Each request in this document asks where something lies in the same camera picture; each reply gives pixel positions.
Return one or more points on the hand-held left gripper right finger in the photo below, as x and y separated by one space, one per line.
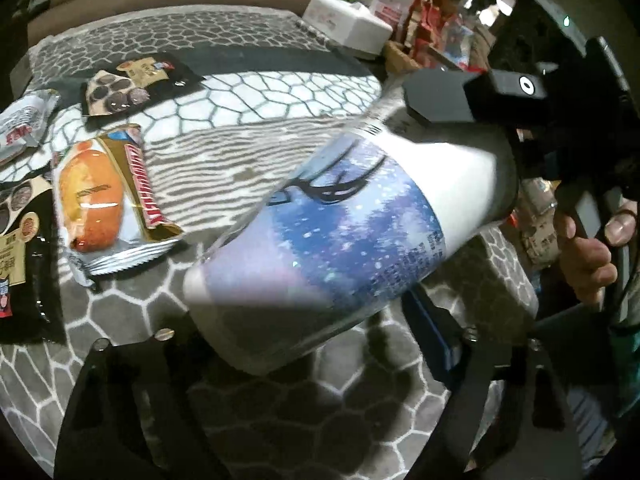
430 330

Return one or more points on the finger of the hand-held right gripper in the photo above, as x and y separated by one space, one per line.
440 95

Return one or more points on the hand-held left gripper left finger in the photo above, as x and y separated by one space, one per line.
150 375

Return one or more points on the wicker basket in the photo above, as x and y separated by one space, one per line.
400 57

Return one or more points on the white bottle with blue label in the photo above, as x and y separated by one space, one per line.
350 235

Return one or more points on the black cookie packet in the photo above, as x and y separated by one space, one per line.
135 85
30 270

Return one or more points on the orange bread packet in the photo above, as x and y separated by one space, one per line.
90 200

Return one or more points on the person's right hand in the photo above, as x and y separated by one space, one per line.
585 265

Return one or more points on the white tissue box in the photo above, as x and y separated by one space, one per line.
345 20

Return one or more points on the grey white printed blanket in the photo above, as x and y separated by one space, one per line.
275 95

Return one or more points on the person's teal shirt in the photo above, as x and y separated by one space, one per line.
625 360

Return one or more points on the white red snack packet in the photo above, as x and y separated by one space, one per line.
25 125

